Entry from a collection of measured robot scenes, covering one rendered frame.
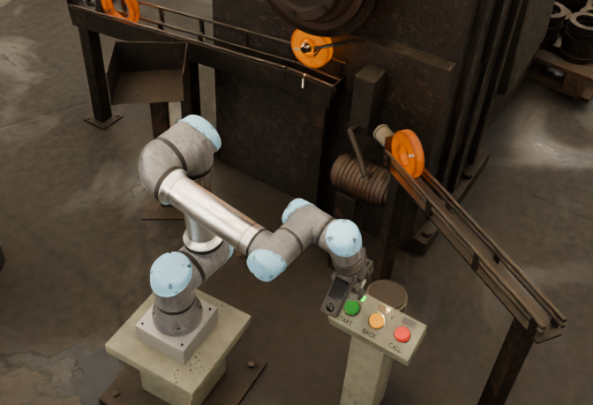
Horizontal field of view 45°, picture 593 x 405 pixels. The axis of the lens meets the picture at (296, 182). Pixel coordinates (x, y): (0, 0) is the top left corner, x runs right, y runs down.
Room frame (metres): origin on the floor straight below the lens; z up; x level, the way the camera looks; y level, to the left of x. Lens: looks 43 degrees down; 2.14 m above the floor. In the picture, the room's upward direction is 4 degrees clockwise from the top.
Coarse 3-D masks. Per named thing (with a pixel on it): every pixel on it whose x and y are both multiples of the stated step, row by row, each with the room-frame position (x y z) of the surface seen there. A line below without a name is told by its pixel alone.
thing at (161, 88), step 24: (120, 48) 2.22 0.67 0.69; (144, 48) 2.23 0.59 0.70; (168, 48) 2.24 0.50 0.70; (120, 72) 2.22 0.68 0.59; (144, 72) 2.22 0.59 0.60; (168, 72) 2.22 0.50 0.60; (120, 96) 2.07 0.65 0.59; (144, 96) 2.07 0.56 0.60; (168, 96) 2.07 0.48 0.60; (168, 120) 2.12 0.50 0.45; (144, 216) 2.04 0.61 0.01; (168, 216) 2.05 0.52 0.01
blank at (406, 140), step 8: (400, 136) 1.74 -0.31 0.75; (408, 136) 1.71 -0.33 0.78; (416, 136) 1.71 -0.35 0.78; (392, 144) 1.77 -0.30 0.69; (400, 144) 1.73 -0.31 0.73; (408, 144) 1.70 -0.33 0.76; (416, 144) 1.68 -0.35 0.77; (392, 152) 1.76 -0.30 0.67; (400, 152) 1.74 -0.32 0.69; (408, 152) 1.69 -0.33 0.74; (416, 152) 1.66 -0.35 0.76; (400, 160) 1.72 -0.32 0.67; (408, 160) 1.73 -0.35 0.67; (416, 160) 1.65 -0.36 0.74; (408, 168) 1.67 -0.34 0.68; (416, 168) 1.64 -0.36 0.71; (416, 176) 1.66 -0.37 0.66
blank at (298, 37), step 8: (296, 32) 2.14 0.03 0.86; (296, 40) 2.14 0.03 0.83; (304, 40) 2.14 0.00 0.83; (312, 40) 2.11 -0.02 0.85; (320, 40) 2.09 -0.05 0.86; (328, 40) 2.10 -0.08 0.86; (296, 48) 2.14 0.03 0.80; (328, 48) 2.08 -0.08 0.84; (296, 56) 2.14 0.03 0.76; (304, 56) 2.12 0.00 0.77; (312, 56) 2.11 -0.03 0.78; (320, 56) 2.09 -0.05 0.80; (328, 56) 2.08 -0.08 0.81; (304, 64) 2.12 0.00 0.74; (312, 64) 2.11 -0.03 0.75; (320, 64) 2.09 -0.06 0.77
